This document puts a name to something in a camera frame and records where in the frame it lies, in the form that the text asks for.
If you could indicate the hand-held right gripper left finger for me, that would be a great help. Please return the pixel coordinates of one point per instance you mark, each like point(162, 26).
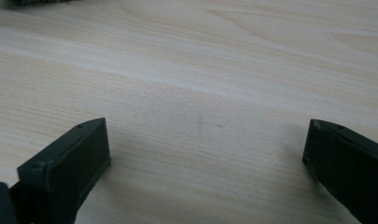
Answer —
point(62, 174)

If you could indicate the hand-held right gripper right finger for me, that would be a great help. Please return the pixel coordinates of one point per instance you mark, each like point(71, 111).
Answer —
point(351, 168)

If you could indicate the grey textured cloth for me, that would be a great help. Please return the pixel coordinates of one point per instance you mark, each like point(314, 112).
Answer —
point(37, 2)

